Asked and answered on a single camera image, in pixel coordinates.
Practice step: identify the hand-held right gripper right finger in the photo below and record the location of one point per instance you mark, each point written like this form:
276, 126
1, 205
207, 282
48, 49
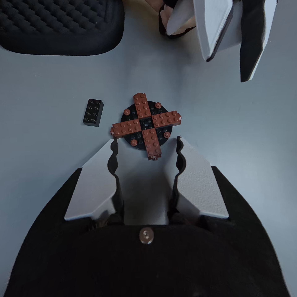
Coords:
199, 185

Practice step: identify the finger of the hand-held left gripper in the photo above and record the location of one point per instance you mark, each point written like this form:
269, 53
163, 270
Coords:
208, 27
266, 23

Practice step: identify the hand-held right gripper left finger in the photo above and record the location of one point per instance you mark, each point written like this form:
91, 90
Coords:
92, 185

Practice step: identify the brown and black brick assembly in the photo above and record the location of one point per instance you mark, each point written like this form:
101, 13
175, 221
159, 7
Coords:
141, 109

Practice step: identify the grey desk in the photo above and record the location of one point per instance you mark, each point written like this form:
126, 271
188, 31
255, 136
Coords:
34, 139

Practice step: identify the person's left hand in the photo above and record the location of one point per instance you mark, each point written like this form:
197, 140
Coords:
143, 4

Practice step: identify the black toy brick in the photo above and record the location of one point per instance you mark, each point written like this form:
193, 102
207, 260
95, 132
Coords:
92, 113

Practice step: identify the black textured cushion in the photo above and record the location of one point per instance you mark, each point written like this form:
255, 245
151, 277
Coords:
58, 23

